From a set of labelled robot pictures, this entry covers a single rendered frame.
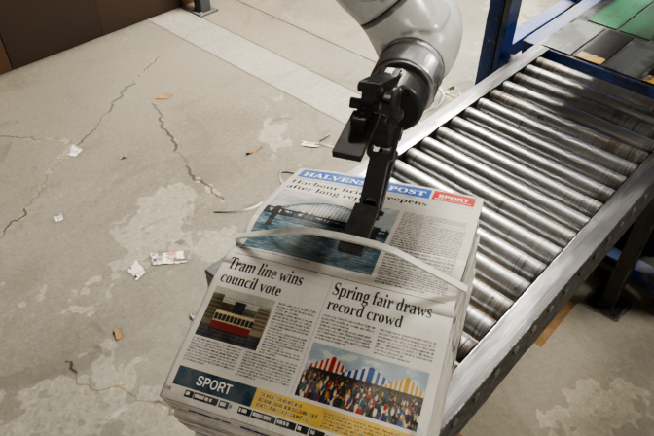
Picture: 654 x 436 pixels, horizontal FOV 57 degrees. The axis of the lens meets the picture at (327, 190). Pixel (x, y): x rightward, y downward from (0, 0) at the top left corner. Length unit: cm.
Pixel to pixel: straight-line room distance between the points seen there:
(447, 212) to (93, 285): 177
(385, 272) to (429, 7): 36
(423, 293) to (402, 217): 14
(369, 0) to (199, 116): 239
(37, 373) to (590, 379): 177
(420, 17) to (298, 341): 44
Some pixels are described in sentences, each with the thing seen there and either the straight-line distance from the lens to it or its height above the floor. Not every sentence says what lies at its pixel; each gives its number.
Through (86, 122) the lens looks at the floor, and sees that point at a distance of 327.
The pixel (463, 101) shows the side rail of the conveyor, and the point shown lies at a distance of 176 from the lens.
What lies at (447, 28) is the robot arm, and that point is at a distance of 86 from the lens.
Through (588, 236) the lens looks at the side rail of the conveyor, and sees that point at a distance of 142.
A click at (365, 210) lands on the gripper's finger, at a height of 123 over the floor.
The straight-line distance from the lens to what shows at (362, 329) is 68.
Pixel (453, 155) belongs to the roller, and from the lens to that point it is 155.
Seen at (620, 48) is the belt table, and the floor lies 80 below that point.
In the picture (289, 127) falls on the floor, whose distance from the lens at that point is 301.
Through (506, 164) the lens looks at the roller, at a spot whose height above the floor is 80.
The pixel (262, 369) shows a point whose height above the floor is 116.
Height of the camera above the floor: 173
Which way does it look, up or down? 41 degrees down
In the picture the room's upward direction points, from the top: straight up
